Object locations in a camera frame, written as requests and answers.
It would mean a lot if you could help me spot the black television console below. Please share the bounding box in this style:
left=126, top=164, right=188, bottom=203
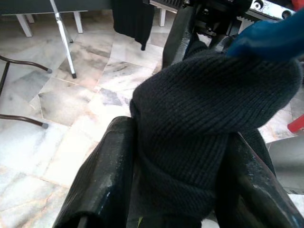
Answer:
left=0, top=0, right=167, bottom=38

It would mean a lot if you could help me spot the marble folding table red edge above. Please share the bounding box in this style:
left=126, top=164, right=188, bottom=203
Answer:
left=0, top=56, right=53, bottom=130

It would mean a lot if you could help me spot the blue plastic hanger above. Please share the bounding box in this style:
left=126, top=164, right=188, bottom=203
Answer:
left=225, top=9, right=304, bottom=62

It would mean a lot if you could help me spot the red plastic stool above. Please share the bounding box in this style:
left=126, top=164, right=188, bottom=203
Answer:
left=287, top=116, right=304, bottom=135

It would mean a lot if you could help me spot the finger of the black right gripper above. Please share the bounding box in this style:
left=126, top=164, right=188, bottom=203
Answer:
left=213, top=34, right=237, bottom=53
left=162, top=9, right=193, bottom=69

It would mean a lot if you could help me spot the black knit garment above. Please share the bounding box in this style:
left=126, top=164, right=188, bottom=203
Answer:
left=129, top=51, right=302, bottom=228

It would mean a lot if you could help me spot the black shirt green logo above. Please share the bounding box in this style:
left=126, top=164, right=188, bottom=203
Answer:
left=111, top=0, right=155, bottom=51

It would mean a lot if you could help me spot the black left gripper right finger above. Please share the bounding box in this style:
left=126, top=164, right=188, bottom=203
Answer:
left=216, top=132, right=300, bottom=228

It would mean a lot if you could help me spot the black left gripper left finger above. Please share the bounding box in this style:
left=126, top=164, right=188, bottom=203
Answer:
left=53, top=116, right=135, bottom=228

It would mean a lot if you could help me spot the silver metal clothes rack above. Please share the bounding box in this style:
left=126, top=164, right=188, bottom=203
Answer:
left=48, top=0, right=78, bottom=79

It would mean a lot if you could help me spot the grey robot left leg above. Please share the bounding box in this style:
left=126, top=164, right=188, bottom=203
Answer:
left=266, top=137, right=304, bottom=195

